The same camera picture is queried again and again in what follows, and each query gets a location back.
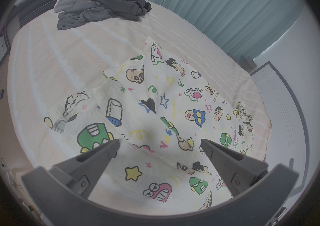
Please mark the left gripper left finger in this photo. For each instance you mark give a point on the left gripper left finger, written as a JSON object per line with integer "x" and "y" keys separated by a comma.
{"x": 95, "y": 167}

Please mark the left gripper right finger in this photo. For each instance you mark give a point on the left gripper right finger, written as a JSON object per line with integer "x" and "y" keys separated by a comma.
{"x": 227, "y": 167}

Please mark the grey bedside table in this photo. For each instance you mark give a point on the grey bedside table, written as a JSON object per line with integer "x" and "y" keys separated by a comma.
{"x": 247, "y": 63}

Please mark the black chest of drawers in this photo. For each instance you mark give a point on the black chest of drawers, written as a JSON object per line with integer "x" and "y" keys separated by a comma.
{"x": 35, "y": 7}

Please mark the black garment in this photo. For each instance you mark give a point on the black garment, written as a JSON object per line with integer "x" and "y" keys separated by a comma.
{"x": 122, "y": 5}

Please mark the white printed pyjama top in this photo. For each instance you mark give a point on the white printed pyjama top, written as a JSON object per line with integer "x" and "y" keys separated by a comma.
{"x": 150, "y": 110}

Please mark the grey and white garment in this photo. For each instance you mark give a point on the grey and white garment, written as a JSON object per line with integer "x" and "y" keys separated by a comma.
{"x": 70, "y": 1}

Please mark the bed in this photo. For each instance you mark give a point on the bed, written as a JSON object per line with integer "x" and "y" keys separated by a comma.
{"x": 75, "y": 70}

